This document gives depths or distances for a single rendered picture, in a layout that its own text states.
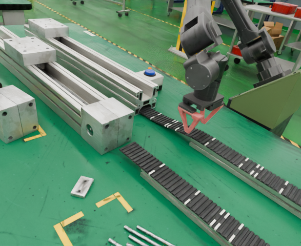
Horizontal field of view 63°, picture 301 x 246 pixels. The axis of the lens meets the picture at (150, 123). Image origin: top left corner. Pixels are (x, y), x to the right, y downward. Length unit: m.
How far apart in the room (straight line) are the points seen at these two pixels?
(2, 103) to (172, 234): 0.48
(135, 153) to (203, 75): 0.24
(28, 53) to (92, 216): 0.57
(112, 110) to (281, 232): 0.46
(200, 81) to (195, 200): 0.24
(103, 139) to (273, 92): 0.56
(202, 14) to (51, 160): 0.48
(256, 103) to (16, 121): 0.73
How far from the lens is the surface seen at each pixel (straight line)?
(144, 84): 0.81
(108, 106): 0.63
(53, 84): 0.77
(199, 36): 0.58
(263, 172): 0.65
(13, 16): 2.44
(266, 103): 0.90
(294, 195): 0.64
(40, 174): 0.59
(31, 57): 0.89
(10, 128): 0.68
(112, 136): 0.61
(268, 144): 0.83
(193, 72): 0.53
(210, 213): 0.51
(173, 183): 0.53
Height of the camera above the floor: 1.20
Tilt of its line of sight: 34 degrees down
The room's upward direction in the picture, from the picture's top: 9 degrees clockwise
